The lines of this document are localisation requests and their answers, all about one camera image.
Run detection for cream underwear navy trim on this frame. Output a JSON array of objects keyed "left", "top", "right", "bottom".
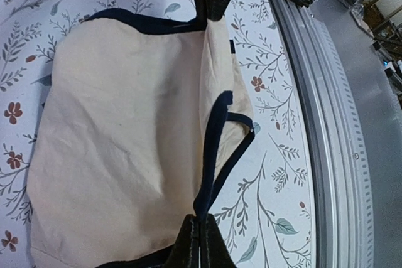
[{"left": 27, "top": 8, "right": 255, "bottom": 267}]

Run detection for floral patterned table mat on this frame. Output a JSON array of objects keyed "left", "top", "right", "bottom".
[{"left": 1, "top": 0, "right": 316, "bottom": 267}]

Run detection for aluminium front rail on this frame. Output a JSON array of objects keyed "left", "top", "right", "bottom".
[{"left": 256, "top": 0, "right": 402, "bottom": 268}]

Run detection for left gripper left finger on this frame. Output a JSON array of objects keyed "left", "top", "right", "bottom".
[{"left": 163, "top": 214, "right": 234, "bottom": 268}]

